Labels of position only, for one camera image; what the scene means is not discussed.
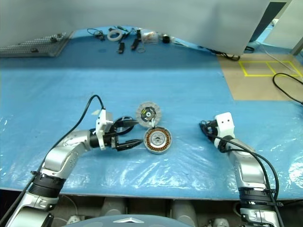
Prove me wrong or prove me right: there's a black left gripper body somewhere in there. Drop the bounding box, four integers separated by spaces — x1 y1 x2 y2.
103 122 124 150

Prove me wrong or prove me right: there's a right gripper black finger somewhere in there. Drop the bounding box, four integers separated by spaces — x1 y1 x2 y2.
200 120 213 133
201 129 215 143

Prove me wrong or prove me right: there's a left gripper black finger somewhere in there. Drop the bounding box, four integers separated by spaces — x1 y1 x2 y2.
116 140 144 152
117 120 141 130

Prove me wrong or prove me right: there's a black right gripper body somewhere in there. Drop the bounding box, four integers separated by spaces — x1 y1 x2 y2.
207 120 218 140

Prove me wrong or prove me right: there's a grey finned motor lid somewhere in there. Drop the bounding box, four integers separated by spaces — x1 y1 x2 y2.
135 101 163 130

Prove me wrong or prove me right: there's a motor housing with copper windings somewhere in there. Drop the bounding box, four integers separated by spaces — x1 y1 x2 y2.
143 127 172 155

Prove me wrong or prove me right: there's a blue plastic table sheet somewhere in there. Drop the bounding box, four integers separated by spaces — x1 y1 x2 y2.
0 27 303 201

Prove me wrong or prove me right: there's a grey rounded shape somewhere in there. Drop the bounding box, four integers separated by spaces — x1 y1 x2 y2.
101 197 126 217
171 199 198 221

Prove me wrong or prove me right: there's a grey robot torso with emblem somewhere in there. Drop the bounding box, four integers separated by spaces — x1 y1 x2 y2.
60 214 190 227

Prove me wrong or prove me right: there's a long black tool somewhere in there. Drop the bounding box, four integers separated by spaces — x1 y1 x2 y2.
130 29 141 51

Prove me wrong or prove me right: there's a white green small device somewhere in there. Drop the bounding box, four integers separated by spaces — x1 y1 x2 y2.
67 213 86 226

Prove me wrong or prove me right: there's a clear plastic box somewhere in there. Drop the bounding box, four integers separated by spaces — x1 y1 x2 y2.
141 30 159 44

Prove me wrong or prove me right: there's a white backdrop sheet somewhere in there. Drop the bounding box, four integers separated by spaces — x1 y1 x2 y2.
0 0 278 55

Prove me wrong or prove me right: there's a silver metal fixture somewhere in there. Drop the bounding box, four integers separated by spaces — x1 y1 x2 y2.
51 32 67 43

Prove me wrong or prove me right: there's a white board panel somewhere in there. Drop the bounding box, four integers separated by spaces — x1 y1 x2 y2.
262 4 303 48

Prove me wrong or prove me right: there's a perforated metal plate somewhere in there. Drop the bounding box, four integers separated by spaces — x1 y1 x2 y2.
0 31 72 58

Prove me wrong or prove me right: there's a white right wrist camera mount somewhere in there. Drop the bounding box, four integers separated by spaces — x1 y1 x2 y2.
214 112 235 147

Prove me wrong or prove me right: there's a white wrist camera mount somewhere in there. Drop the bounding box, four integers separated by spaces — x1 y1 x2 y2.
95 109 115 151
214 112 235 147

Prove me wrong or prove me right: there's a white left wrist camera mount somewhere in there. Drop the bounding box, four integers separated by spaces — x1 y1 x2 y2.
95 109 115 151

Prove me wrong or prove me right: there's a black cable under backdrop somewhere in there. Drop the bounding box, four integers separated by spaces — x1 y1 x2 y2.
174 38 241 61

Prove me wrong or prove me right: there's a thick black floor cable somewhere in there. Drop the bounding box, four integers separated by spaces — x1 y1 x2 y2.
272 72 303 105

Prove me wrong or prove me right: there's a white tape ring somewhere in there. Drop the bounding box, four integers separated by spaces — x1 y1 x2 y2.
107 30 124 43

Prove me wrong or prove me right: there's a black tangled cable bundle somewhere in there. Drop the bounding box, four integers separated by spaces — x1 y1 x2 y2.
87 28 106 42

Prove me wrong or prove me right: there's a thin white floor cable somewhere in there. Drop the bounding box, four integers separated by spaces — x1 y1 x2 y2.
259 42 303 72

